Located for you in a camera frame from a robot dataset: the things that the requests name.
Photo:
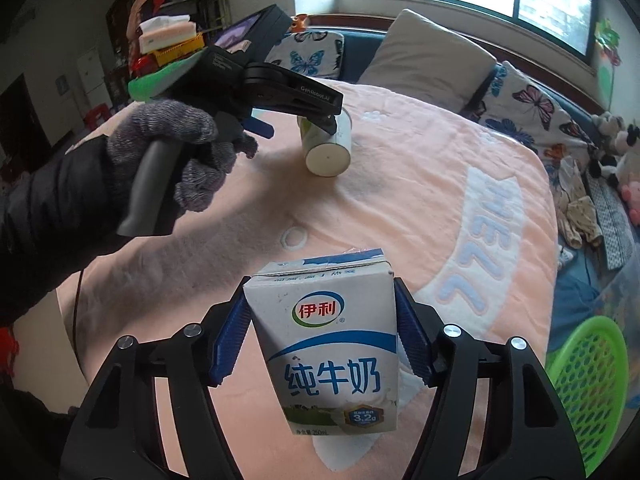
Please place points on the white paper cup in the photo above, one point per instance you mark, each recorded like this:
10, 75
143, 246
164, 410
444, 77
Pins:
327, 160

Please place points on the grey pillow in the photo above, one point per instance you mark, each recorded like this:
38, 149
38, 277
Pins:
425, 60

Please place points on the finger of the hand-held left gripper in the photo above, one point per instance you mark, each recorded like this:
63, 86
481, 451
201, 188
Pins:
326, 122
261, 127

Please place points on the person's left forearm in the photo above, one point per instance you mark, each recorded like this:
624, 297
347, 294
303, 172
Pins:
45, 220

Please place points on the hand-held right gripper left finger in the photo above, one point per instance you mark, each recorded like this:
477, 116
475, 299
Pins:
230, 340

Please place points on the pile of clothes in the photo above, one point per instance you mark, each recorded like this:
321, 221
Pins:
145, 5

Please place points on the fox plush toy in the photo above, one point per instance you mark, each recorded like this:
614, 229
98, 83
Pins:
300, 22

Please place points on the cream baby clothes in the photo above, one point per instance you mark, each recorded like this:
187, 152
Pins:
580, 210

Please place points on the red plastic stool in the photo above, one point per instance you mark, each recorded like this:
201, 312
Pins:
99, 116

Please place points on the white fridge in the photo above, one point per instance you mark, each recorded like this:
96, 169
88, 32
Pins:
92, 77

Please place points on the pink plush toy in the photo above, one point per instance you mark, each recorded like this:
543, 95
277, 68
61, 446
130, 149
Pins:
632, 202

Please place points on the person's left hand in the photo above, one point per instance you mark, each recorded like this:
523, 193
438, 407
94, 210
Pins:
160, 120

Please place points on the pink blanket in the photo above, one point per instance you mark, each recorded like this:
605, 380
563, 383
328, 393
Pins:
400, 210

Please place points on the cow plush toy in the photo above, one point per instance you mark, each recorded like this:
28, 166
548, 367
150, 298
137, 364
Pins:
617, 145

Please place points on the blue sofa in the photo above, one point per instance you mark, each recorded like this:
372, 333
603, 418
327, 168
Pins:
360, 55

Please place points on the tissue pack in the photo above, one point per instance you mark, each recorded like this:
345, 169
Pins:
165, 32

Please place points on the yellow box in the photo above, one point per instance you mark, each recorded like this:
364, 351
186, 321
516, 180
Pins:
180, 50

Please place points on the small butterfly print pillow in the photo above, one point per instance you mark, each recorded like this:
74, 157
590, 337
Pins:
305, 55

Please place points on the green plastic basket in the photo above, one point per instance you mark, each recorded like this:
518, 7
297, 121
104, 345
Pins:
600, 327

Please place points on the large butterfly print pillow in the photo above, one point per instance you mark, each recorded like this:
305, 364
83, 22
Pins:
535, 105

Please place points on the green pinwheel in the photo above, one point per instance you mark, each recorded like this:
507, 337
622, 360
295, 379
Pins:
607, 40

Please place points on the white and blue milk carton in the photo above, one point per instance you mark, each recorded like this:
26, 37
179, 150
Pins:
320, 360

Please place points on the grey patterned cloth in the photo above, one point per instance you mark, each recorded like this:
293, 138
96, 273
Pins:
612, 225

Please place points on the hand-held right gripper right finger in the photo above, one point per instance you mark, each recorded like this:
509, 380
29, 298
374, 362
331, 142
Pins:
415, 345

